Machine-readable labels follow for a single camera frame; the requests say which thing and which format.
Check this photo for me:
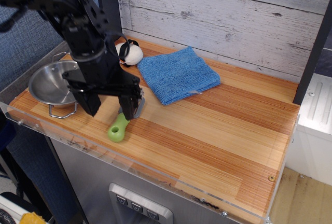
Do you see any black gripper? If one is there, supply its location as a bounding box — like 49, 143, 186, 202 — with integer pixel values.
62, 50, 142, 120

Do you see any dark left vertical post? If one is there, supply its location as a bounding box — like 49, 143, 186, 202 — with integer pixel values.
98, 0, 122, 41

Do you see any dark vertical post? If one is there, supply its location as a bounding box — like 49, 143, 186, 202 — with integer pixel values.
98, 0, 122, 41
293, 0, 331, 105

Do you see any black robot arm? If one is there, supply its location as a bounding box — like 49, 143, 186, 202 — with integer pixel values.
1, 0, 143, 120

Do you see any yellow object at corner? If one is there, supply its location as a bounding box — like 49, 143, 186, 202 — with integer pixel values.
19, 212, 46, 224

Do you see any white plush with black band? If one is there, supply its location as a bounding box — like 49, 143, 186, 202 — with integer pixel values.
115, 39, 143, 67

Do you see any black corrugated hose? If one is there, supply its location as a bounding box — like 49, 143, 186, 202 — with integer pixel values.
0, 207, 18, 224

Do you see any green handled grey spatula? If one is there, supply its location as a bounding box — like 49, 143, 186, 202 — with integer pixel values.
107, 97, 145, 143

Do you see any silver button control panel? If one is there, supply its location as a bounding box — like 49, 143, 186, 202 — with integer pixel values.
108, 183, 174, 223

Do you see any dark right vertical post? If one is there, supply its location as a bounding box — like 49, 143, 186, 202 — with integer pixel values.
293, 0, 331, 105

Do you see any blue folded cloth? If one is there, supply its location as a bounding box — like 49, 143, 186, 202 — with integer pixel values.
137, 47, 220, 105

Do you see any steel cabinet front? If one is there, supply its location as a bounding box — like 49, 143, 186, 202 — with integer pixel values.
51, 139, 234, 223

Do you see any white side cabinet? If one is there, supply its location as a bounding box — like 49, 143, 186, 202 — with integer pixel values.
285, 74, 331, 185

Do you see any steel bowl with handles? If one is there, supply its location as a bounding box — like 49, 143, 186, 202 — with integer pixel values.
29, 60, 78, 119

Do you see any clear acrylic table guard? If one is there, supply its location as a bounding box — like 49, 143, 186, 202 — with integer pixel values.
1, 91, 299, 223

